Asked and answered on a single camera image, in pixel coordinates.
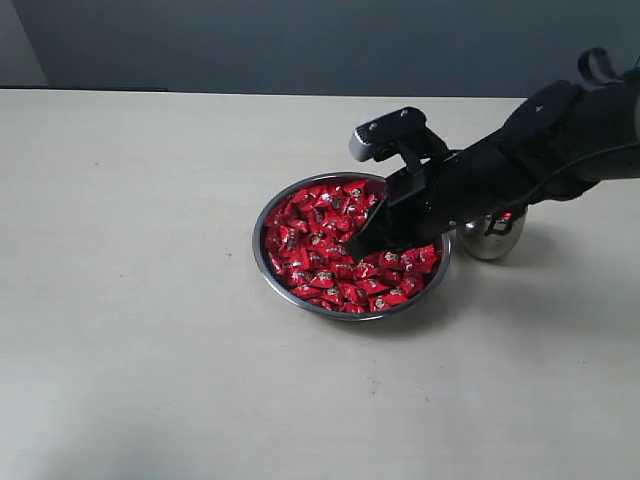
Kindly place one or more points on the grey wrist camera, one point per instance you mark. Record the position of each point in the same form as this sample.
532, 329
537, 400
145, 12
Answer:
377, 139

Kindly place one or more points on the stainless steel cup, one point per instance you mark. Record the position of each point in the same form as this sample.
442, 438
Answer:
488, 239

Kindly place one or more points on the red wrapped candy pile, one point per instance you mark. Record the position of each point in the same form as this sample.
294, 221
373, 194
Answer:
320, 245

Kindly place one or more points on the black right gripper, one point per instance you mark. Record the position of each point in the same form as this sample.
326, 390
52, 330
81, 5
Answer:
559, 143

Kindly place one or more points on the steel bowl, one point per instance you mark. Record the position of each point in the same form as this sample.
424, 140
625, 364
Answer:
295, 295

